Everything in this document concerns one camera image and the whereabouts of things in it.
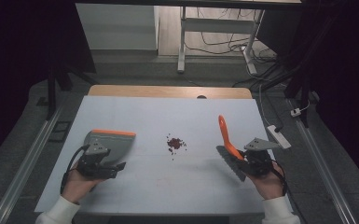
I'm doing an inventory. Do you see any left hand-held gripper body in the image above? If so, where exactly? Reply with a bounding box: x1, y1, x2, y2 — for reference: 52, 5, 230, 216
76, 138, 119, 180

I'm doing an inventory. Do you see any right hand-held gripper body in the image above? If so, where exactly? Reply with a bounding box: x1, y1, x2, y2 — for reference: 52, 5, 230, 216
242, 137, 283, 178

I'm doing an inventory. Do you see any grey dustpan with orange edge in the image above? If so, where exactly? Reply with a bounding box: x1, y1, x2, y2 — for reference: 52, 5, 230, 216
83, 128, 137, 165

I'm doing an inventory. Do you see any orange brush with grey bristles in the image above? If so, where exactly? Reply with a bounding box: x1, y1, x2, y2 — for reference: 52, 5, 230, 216
215, 114, 247, 183

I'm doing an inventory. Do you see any pile of red and green beans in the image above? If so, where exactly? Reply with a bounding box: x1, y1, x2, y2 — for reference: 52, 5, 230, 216
165, 133, 188, 161

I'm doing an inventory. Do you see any person's left hand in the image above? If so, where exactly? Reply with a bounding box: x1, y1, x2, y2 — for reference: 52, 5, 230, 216
61, 168, 104, 205

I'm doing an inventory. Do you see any person's right hand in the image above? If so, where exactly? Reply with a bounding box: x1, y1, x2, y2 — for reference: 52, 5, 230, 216
249, 161, 286, 201

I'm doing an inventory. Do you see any white power strip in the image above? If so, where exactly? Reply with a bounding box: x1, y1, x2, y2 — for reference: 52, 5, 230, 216
267, 124, 293, 150

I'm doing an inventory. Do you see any white sheet table cover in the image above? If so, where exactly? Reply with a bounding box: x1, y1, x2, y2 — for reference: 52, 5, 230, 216
34, 95, 294, 217

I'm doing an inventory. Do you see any wooden table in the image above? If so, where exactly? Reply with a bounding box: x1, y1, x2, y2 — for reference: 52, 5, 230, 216
87, 84, 254, 101

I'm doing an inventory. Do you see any black metal stand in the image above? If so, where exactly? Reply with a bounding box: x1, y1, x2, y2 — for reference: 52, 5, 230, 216
44, 0, 98, 121
283, 12, 339, 129

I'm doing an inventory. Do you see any white cabinet panel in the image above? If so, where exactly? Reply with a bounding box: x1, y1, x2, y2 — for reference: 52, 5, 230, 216
75, 3, 160, 51

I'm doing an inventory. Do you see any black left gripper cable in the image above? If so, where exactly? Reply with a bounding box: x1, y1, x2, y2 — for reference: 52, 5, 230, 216
60, 145, 90, 194

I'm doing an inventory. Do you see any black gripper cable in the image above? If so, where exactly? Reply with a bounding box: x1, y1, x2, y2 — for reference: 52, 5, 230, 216
60, 145, 90, 194
269, 159, 310, 224

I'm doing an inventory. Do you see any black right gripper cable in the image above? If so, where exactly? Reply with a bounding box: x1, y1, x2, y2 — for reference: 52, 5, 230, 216
269, 159, 310, 224

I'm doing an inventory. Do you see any black floor bracket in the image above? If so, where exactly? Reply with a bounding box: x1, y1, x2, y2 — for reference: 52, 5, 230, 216
48, 120, 73, 144

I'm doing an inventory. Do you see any metal floor rail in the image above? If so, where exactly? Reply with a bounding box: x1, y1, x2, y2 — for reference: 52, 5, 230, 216
286, 98, 358, 224
0, 104, 65, 224

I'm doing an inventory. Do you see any tangle of black floor cables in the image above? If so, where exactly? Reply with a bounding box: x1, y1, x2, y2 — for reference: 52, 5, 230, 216
185, 7, 278, 64

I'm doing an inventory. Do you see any white metal desk frame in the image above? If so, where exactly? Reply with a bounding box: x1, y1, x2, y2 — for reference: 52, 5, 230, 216
176, 6, 266, 76

